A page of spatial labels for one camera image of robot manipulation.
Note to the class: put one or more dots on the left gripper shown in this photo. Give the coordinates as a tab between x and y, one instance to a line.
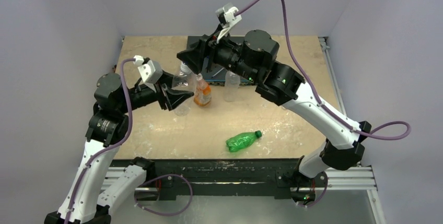
171	97

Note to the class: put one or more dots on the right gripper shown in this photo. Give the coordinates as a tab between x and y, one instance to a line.
206	53

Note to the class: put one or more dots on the slim clear plastic bottle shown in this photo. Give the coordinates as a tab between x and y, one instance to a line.
184	80

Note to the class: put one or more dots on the orange label plastic bottle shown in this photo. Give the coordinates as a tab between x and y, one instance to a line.
203	93

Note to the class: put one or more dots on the large clear plastic bottle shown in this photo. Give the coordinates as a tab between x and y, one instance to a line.
232	83

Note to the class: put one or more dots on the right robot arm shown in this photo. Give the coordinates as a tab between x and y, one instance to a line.
342	148

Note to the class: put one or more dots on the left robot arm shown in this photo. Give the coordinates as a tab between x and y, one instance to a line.
108	128

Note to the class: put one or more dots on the green plastic bottle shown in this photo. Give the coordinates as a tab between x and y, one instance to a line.
242	141

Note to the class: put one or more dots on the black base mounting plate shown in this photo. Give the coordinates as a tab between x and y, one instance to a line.
276	177

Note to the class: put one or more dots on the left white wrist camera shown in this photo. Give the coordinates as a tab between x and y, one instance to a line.
150	71

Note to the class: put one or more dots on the black network switch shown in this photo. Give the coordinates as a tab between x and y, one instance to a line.
219	80

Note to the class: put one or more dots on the aluminium frame rail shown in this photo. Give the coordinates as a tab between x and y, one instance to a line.
356	178

